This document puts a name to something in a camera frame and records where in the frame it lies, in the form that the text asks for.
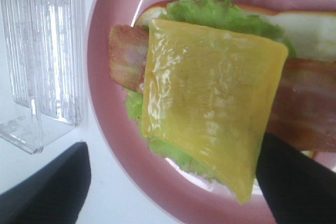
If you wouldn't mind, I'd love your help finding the toast bread slice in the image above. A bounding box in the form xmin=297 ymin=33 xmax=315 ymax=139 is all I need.
xmin=148 ymin=3 xmax=335 ymax=62

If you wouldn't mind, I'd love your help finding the pink bacon strip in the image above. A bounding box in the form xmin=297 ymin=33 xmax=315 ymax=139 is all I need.
xmin=266 ymin=58 xmax=335 ymax=152

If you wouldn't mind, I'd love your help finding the green lettuce leaf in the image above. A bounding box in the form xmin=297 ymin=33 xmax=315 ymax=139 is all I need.
xmin=127 ymin=0 xmax=297 ymax=183

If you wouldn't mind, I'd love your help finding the left clear plastic tray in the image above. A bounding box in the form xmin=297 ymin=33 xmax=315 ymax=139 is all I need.
xmin=1 ymin=0 xmax=84 ymax=154

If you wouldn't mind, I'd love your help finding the dark bacon strip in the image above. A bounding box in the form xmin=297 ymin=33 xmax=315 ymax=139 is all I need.
xmin=109 ymin=25 xmax=149 ymax=94

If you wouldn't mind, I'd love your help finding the pink round plate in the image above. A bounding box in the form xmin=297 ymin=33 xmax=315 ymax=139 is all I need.
xmin=87 ymin=0 xmax=335 ymax=223

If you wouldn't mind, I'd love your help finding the yellow cheese slice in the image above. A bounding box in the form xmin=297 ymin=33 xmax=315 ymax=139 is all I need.
xmin=141 ymin=18 xmax=288 ymax=204

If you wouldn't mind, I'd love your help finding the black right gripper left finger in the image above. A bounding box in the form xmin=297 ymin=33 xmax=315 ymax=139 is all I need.
xmin=1 ymin=142 xmax=91 ymax=223

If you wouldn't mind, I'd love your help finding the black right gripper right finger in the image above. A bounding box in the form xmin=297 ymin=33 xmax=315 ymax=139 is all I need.
xmin=256 ymin=133 xmax=335 ymax=223

